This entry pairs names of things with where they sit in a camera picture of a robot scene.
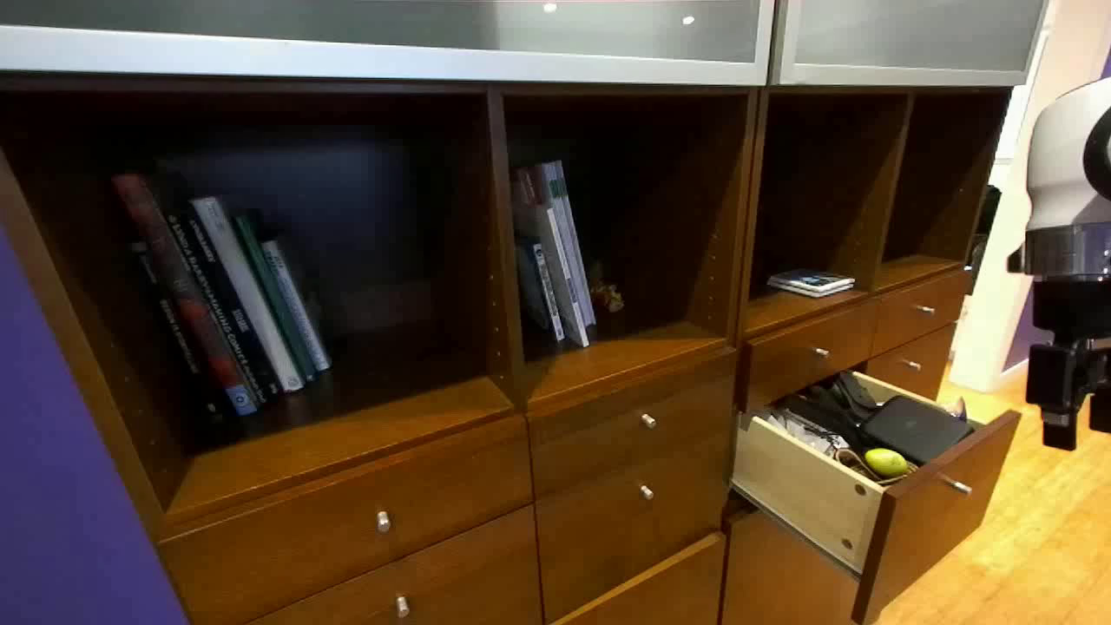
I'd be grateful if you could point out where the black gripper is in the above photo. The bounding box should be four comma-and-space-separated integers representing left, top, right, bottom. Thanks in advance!
1006, 224, 1111, 450

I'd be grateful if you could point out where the yellow-green egg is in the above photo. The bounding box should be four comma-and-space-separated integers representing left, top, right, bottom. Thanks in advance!
865, 446, 914, 480

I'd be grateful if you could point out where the grey upright book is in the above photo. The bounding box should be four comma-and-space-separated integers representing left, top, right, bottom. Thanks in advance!
535, 161, 596, 325

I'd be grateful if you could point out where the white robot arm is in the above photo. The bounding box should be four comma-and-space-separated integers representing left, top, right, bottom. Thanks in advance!
1006, 81, 1111, 450

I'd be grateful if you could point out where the white upright book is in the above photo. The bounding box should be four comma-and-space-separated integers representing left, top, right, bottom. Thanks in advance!
535, 205, 591, 347

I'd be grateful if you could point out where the black zip case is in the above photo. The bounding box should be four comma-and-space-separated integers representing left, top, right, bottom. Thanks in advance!
865, 394, 973, 464

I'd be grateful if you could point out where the frosted glass cabinet door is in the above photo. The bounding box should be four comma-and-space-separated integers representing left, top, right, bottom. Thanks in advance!
0, 0, 773, 88

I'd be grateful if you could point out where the small brown figurine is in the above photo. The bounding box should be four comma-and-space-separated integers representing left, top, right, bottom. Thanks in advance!
591, 277, 623, 317

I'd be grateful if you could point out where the white spine book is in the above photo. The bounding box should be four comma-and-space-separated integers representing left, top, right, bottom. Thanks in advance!
190, 199, 304, 391

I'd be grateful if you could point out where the open wooden drawer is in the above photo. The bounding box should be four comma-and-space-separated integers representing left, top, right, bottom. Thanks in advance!
733, 370, 1020, 625

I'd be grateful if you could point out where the right frosted glass door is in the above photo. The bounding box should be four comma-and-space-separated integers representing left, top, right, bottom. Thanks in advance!
769, 0, 1049, 88

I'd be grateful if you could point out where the black book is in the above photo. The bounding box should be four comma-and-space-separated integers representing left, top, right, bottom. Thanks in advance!
169, 209, 281, 407

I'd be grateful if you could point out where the flat book stack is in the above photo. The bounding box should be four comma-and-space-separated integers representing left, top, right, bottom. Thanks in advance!
766, 271, 856, 298

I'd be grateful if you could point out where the brown wooden shelf unit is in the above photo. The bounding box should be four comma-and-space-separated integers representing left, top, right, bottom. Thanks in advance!
0, 77, 1004, 625

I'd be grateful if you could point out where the clear plastic bag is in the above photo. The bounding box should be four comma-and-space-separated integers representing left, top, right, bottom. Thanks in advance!
766, 407, 854, 460

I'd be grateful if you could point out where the dark green book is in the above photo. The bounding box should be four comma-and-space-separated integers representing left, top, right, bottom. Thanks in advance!
233, 213, 317, 390

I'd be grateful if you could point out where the light green book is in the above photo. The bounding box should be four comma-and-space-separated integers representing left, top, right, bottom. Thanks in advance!
265, 239, 334, 370

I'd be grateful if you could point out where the dark red book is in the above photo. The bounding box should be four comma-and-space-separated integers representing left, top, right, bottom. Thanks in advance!
111, 174, 258, 416

